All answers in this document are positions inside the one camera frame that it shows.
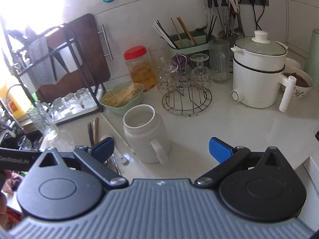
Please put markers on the white ceramic mug holder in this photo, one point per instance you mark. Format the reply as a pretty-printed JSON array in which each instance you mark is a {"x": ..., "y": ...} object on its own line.
[{"x": 146, "y": 133}]

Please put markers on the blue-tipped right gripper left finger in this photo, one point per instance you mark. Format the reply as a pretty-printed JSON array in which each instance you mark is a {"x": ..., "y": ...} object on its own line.
[{"x": 93, "y": 159}]

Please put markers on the person's left hand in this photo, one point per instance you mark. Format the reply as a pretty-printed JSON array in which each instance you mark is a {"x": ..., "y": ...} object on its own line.
[{"x": 3, "y": 210}]

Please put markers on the green bowl of toothpicks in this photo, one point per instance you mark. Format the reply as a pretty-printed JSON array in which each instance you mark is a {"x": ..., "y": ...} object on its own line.
[{"x": 122, "y": 97}]

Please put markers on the white chopstick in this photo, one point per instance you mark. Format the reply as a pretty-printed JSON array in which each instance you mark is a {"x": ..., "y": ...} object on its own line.
[{"x": 118, "y": 134}]

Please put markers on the wire glass drying rack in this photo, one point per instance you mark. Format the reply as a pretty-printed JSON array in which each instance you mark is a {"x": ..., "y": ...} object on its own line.
[{"x": 180, "y": 96}]

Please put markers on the upside-down stemmed glass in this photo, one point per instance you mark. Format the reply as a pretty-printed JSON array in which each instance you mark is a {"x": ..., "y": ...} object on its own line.
[{"x": 201, "y": 74}]

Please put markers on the tall clear glass mug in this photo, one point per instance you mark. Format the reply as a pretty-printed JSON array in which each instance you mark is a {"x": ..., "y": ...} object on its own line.
[{"x": 219, "y": 53}]

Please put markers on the red-lidded plastic jar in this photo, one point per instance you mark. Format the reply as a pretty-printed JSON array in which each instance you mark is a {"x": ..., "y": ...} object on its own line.
[{"x": 140, "y": 66}]

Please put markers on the pale green kettle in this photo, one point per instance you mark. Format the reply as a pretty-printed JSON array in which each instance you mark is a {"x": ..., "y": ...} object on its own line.
[{"x": 312, "y": 63}]

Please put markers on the textured clear glass tumbler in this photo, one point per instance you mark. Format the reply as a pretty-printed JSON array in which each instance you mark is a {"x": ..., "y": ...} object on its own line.
[{"x": 43, "y": 122}]

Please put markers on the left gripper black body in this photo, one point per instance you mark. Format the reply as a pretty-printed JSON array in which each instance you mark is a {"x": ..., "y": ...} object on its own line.
[{"x": 17, "y": 160}]

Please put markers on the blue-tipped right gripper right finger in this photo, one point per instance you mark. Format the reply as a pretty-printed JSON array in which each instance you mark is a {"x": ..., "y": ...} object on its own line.
[{"x": 229, "y": 159}]

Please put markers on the white electric cooking pot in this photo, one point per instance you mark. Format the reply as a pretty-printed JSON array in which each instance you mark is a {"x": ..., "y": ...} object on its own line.
[{"x": 258, "y": 72}]

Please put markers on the green chopstick holder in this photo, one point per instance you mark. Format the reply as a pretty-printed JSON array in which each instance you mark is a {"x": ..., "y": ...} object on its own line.
[{"x": 189, "y": 47}]

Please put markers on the metal spoon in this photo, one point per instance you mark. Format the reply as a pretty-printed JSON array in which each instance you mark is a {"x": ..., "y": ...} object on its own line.
[{"x": 117, "y": 156}]

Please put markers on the white bowl behind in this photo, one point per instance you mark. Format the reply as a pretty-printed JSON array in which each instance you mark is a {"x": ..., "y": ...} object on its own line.
[{"x": 293, "y": 63}]

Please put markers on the patterned bowl with brown food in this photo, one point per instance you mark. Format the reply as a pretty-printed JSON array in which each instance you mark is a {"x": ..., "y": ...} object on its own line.
[{"x": 303, "y": 82}]

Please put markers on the brown wooden cutting board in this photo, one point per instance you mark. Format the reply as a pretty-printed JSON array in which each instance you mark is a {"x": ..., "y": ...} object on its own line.
[{"x": 94, "y": 69}]

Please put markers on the black metal dish rack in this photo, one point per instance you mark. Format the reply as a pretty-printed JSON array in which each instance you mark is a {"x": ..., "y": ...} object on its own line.
[{"x": 44, "y": 59}]

